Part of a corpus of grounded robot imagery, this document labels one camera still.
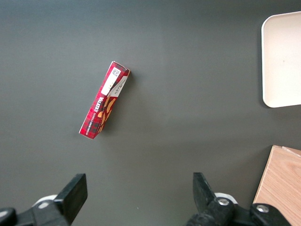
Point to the red tartan shortbread box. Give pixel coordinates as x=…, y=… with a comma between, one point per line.
x=103, y=103

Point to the wooden two-drawer cabinet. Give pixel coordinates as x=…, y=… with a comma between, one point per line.
x=282, y=183

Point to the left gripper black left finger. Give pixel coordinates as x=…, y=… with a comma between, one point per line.
x=70, y=197

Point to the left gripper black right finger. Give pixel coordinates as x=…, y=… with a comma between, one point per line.
x=204, y=197

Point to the cream plastic tray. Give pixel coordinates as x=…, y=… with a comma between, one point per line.
x=282, y=61

